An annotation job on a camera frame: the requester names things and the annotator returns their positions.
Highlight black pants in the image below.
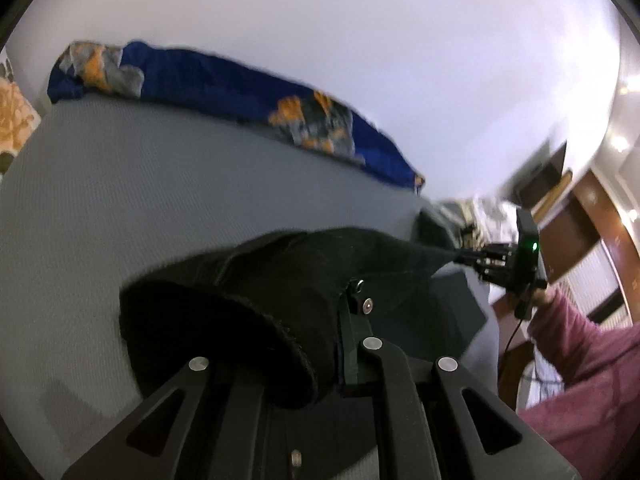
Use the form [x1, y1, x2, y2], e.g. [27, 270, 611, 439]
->
[118, 226, 490, 401]

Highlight person right hand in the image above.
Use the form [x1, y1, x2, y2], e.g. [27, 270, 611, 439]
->
[508, 286, 555, 321]

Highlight white patterned cloth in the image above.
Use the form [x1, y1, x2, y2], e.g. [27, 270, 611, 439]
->
[437, 195, 518, 249]

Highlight brown wooden furniture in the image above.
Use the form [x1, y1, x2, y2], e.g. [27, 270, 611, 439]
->
[514, 142, 640, 331]

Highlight white floral pillow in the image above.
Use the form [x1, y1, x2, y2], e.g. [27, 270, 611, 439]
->
[0, 49, 41, 176]

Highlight blue floral blanket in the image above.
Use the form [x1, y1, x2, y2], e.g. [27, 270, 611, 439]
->
[47, 41, 425, 192]

